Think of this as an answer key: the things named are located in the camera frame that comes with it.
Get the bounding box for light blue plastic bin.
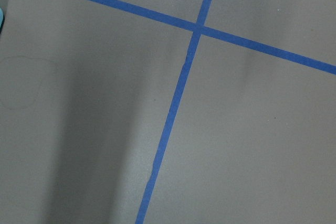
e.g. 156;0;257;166
0;8;5;32

